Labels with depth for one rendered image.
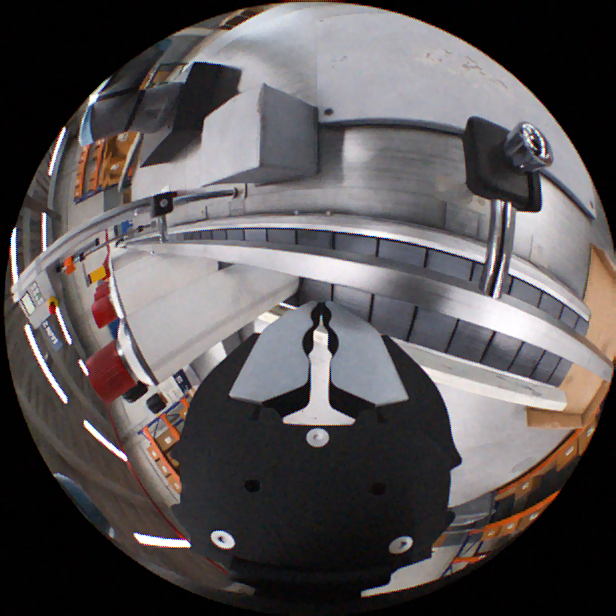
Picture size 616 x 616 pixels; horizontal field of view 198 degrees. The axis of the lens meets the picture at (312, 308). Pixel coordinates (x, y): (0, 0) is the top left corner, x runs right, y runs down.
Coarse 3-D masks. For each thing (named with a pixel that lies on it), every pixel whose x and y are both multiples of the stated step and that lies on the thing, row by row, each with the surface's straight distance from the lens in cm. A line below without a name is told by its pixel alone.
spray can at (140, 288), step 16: (176, 256) 29; (144, 272) 27; (160, 272) 27; (176, 272) 27; (192, 272) 28; (208, 272) 30; (112, 288) 28; (128, 288) 26; (144, 288) 26; (160, 288) 27; (176, 288) 28; (96, 304) 28; (112, 304) 27; (128, 304) 26; (144, 304) 27; (96, 320) 28; (112, 320) 28
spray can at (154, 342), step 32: (192, 288) 15; (224, 288) 15; (256, 288) 16; (288, 288) 19; (128, 320) 14; (160, 320) 13; (192, 320) 13; (224, 320) 14; (96, 352) 16; (128, 352) 13; (160, 352) 13; (192, 352) 14; (96, 384) 14; (128, 384) 15
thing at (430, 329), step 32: (384, 256) 16; (416, 256) 16; (448, 256) 16; (320, 288) 19; (512, 288) 18; (384, 320) 18; (416, 320) 18; (448, 320) 17; (576, 320) 24; (448, 352) 19; (480, 352) 19; (512, 352) 21; (544, 352) 23
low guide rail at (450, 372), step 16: (272, 320) 20; (320, 320) 18; (320, 336) 17; (416, 352) 17; (432, 368) 16; (448, 368) 16; (464, 368) 17; (480, 368) 18; (448, 384) 17; (464, 384) 17; (480, 384) 17; (496, 384) 18; (512, 384) 20; (528, 384) 22; (512, 400) 20; (528, 400) 21; (544, 400) 23; (560, 400) 26
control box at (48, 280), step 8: (40, 272) 68; (48, 272) 69; (56, 272) 78; (32, 280) 71; (40, 280) 70; (48, 280) 70; (56, 280) 76; (40, 288) 72; (48, 288) 71; (56, 288) 74; (32, 296) 74; (48, 296) 73; (56, 296) 73; (48, 304) 75; (56, 304) 75; (40, 312) 78; (48, 312) 78; (32, 320) 81; (40, 320) 80
